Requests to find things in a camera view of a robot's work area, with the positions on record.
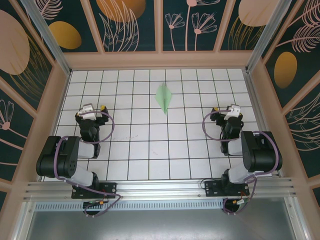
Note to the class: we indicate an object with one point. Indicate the light green paper sheet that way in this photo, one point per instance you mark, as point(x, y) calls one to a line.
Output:
point(163, 96)

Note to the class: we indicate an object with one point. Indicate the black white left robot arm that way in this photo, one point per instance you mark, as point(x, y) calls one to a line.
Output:
point(60, 157)

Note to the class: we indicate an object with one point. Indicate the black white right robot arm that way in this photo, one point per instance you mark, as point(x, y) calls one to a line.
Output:
point(262, 152)

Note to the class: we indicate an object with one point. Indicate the grey metal sheet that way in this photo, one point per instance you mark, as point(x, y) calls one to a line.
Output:
point(160, 225)

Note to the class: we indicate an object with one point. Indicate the yellow power connector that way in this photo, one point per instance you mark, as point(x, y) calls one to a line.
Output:
point(101, 202)
point(236, 201)

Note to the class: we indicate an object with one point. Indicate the black circuit board with LED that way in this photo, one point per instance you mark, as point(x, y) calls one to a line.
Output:
point(90, 203)

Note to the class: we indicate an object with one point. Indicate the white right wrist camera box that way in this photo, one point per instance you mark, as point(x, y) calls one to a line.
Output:
point(232, 113)

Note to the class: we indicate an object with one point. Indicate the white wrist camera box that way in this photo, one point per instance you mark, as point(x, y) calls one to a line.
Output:
point(87, 111)
point(232, 113)

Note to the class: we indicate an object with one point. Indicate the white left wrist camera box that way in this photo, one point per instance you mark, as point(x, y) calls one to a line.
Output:
point(87, 111)

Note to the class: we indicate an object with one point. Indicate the aluminium side rail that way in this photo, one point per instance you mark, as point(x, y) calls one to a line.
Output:
point(261, 120)

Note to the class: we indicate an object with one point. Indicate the wall panel orange oval feather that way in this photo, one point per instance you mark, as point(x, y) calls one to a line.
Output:
point(295, 75)

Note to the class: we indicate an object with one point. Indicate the wall panel single pink flower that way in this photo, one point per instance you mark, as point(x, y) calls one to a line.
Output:
point(15, 140)

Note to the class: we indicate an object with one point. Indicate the wall panel pink leaf outlines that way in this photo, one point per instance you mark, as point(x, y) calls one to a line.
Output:
point(307, 135)

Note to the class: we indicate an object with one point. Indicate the wall panel pink circle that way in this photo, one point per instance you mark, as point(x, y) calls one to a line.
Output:
point(237, 37)

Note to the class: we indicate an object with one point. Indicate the wall panel with pink flowers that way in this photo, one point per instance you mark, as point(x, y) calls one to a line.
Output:
point(190, 37)

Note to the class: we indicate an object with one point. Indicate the aluminium corner post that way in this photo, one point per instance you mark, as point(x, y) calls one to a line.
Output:
point(265, 37)
point(50, 40)

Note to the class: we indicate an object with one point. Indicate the wall panel with orange oval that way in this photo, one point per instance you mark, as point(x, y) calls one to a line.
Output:
point(85, 25)

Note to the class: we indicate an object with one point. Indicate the wall panel orange circle leaves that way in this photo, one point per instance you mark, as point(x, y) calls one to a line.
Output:
point(140, 30)

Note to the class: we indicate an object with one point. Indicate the wall panel large pink oval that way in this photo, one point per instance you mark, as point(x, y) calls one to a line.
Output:
point(15, 50)

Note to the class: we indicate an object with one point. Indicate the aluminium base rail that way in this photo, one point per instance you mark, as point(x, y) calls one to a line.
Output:
point(160, 186)

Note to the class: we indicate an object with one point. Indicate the wall panel pink feather leaves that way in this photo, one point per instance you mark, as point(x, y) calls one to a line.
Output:
point(305, 25)

